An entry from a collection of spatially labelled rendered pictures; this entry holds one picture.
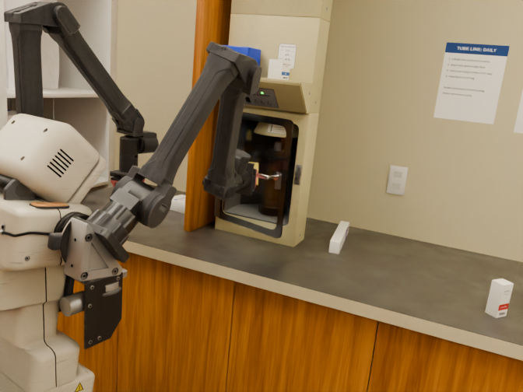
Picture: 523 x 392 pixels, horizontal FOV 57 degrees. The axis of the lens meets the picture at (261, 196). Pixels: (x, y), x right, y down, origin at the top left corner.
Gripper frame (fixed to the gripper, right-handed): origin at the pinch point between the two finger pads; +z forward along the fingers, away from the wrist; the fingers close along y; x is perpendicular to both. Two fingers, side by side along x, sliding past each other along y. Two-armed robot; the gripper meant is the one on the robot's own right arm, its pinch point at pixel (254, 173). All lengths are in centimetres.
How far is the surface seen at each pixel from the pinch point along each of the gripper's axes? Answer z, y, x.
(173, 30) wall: 54, 47, 71
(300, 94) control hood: 2.4, 27.1, -12.1
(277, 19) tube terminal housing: 11, 50, 2
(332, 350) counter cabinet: -16, -44, -37
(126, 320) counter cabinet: -17, -57, 37
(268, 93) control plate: 3.1, 26.2, -1.0
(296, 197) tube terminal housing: 10.8, -7.9, -11.5
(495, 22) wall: 54, 57, -63
